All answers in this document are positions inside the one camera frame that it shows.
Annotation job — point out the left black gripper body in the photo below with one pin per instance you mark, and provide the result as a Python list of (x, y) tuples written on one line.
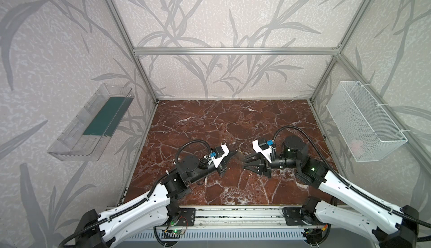
[(220, 166)]

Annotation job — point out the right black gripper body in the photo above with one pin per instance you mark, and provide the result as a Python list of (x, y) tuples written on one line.
[(264, 162)]

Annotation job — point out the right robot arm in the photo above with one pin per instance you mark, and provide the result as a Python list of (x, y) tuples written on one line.
[(351, 207)]

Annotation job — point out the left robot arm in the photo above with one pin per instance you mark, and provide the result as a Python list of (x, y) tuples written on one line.
[(157, 207)]

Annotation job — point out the pink object in basket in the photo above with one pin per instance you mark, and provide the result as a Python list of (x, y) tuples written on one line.
[(356, 145)]

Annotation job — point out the small circuit board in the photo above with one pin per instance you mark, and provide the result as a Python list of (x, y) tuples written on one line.
[(174, 233)]

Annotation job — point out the green felt pad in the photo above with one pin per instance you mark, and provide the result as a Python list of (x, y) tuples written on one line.
[(108, 118)]

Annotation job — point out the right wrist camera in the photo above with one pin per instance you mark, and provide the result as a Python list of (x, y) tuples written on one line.
[(264, 147)]

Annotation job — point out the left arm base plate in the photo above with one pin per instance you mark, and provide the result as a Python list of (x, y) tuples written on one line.
[(183, 217)]

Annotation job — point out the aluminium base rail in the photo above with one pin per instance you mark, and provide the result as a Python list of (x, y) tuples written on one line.
[(231, 217)]

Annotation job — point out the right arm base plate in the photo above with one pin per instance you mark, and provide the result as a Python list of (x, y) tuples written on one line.
[(298, 216)]

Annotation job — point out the white wire mesh basket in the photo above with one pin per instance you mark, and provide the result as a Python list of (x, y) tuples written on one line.
[(358, 115)]

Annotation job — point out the clear plastic wall bin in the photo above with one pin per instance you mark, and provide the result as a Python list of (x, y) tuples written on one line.
[(72, 145)]

